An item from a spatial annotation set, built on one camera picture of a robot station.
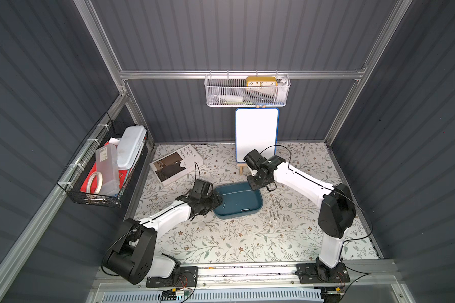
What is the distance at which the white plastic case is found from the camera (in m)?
0.71

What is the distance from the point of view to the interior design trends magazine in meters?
1.03

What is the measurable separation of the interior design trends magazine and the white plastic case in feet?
0.95
